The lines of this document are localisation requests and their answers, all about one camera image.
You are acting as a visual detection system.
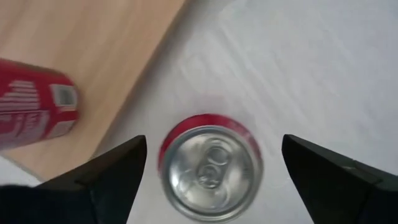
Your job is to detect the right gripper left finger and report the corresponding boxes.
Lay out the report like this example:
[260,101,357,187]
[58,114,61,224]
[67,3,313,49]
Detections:
[0,134,148,224]

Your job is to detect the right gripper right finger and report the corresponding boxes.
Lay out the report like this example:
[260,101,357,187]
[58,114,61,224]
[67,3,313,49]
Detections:
[281,133,398,224]

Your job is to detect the red cola can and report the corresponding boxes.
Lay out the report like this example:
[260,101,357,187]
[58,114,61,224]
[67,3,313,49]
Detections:
[157,113,265,223]
[0,58,80,152]

